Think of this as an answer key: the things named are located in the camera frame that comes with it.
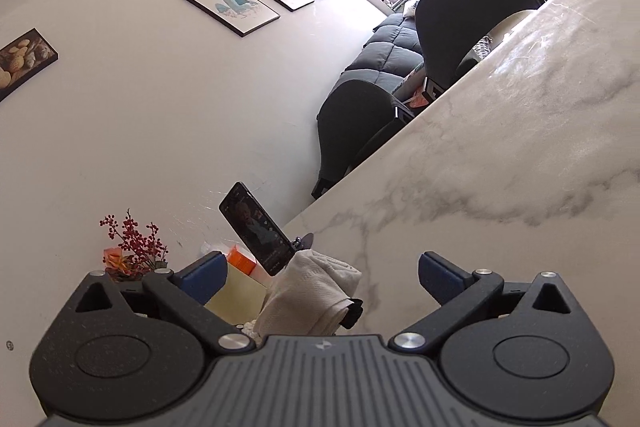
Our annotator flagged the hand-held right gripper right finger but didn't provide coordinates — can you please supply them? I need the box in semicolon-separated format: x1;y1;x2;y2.
389;251;577;353

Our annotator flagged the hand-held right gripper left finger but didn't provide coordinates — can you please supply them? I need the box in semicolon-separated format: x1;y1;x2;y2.
67;252;254;353

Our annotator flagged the white shopping bag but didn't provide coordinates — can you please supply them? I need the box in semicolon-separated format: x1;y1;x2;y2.
250;249;365;338

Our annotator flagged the yellow cardboard box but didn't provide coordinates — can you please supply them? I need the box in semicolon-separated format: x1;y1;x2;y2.
205;264;269;327

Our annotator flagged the orange tissue box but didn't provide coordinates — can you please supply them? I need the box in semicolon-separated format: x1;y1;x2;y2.
200;243;262;279

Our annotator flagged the black smartphone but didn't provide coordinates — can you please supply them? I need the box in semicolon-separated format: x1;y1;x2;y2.
219;181;297;278

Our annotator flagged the flower bouquet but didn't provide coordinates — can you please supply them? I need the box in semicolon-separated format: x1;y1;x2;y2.
99;208;170;284

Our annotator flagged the black dining chair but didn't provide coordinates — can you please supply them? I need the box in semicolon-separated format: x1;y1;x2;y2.
311;79;417;200
414;0;552;102

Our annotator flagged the grey sofa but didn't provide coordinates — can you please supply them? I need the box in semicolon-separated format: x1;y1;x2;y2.
337;9;432;108

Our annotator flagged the framed shell picture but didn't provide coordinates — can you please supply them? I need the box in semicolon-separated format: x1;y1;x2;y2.
0;28;59;104

